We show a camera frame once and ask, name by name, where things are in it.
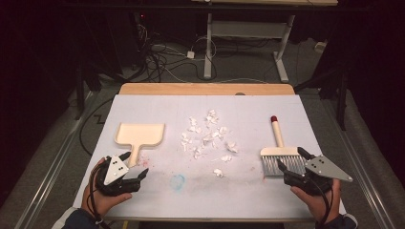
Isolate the white table sheet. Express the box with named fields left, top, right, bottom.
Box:
left=72, top=94, right=348, bottom=221

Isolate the small white box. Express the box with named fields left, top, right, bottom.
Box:
left=314, top=40, right=329, bottom=53

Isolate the dark metal stand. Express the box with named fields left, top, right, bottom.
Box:
left=294, top=68, right=350, bottom=132
left=75, top=63, right=103, bottom=121

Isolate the dark equipment rack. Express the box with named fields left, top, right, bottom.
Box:
left=104, top=9, right=151, bottom=74

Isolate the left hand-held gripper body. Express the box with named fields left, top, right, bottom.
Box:
left=95, top=155, right=146, bottom=197

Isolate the pile of white paper scraps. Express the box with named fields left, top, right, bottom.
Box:
left=180, top=109, right=239, bottom=178

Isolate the person's left hand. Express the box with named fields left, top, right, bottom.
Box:
left=80, top=157, right=133, bottom=219

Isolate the long black floor cable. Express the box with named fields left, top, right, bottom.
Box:
left=78, top=96, right=115, bottom=156

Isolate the hand-held gripper black cable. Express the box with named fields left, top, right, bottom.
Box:
left=307, top=177, right=333, bottom=229
left=88, top=165, right=111, bottom=229

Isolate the cream plastic dustpan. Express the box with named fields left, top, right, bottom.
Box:
left=114, top=122, right=166, bottom=169

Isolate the right hand-held gripper black cable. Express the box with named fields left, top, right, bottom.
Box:
left=307, top=177, right=333, bottom=229

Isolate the left hand-held gripper black cable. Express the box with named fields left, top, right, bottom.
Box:
left=88, top=165, right=111, bottom=229

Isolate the white floor cable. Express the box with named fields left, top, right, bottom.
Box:
left=152, top=44, right=268, bottom=84

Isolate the cream brush with red tip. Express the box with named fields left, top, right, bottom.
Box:
left=260, top=114, right=309, bottom=177

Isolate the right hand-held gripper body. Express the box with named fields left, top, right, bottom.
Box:
left=283, top=155, right=354, bottom=197

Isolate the person's right hand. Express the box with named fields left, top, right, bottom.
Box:
left=289, top=177, right=342, bottom=225

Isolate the white metal frame desk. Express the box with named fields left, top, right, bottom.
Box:
left=190, top=0, right=339, bottom=84

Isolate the tangle of black floor cables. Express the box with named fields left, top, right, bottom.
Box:
left=137, top=22, right=221, bottom=84

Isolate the aluminium floor rail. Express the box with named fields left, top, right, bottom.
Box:
left=328, top=101, right=399, bottom=229
left=12, top=90, right=96, bottom=229

